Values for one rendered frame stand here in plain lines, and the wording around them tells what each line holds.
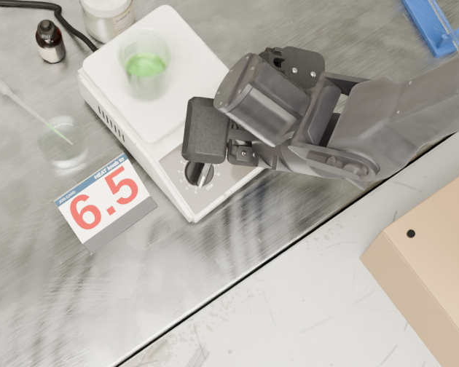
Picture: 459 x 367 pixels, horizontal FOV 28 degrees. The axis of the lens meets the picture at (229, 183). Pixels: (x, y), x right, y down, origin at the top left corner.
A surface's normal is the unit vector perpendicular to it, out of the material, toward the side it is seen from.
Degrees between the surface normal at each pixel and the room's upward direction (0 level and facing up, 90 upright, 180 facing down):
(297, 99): 28
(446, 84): 68
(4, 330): 0
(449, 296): 4
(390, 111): 58
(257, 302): 0
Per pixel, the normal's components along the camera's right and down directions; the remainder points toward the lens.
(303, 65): 0.44, -0.22
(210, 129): 0.38, 0.09
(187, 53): 0.06, -0.32
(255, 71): -0.77, -0.52
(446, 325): -0.81, 0.54
